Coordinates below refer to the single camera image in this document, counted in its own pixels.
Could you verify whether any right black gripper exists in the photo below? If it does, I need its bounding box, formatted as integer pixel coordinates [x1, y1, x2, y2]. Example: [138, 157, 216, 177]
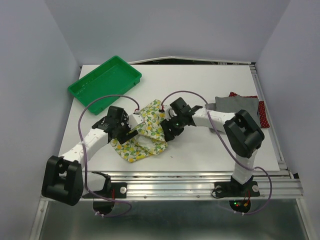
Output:
[160, 114, 185, 142]

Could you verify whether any yellow lemon print skirt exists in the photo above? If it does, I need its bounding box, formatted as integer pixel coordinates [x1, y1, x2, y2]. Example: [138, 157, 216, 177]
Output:
[110, 99, 168, 163]

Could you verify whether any grey skirt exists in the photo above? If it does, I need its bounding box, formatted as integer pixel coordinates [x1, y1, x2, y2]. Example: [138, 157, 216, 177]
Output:
[205, 95, 261, 127]

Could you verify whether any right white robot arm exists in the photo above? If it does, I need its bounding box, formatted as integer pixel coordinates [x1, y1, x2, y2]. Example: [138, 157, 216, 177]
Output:
[159, 97, 265, 199]

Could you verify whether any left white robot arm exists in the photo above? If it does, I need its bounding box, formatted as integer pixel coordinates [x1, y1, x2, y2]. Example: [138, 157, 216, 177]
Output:
[41, 106, 144, 206]

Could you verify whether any green plastic tray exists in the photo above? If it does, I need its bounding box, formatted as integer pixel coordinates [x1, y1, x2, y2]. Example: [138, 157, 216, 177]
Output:
[68, 56, 142, 107]

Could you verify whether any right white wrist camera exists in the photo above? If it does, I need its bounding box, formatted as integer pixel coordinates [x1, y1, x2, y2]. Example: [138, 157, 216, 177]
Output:
[160, 105, 177, 120]

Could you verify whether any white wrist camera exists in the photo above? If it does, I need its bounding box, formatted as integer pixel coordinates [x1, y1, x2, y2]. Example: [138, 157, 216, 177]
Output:
[160, 105, 177, 120]
[128, 113, 145, 129]

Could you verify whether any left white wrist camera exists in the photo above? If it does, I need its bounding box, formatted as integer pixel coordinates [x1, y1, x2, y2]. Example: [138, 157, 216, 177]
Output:
[128, 113, 145, 129]

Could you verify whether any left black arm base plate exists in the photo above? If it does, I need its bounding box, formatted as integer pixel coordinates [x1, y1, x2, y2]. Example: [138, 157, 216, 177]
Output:
[94, 182, 128, 199]

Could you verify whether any aluminium frame rail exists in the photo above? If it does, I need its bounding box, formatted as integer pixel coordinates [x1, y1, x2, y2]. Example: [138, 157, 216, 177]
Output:
[108, 170, 304, 202]

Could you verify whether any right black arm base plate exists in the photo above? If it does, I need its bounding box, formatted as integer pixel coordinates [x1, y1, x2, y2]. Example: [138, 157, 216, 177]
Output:
[211, 181, 260, 199]

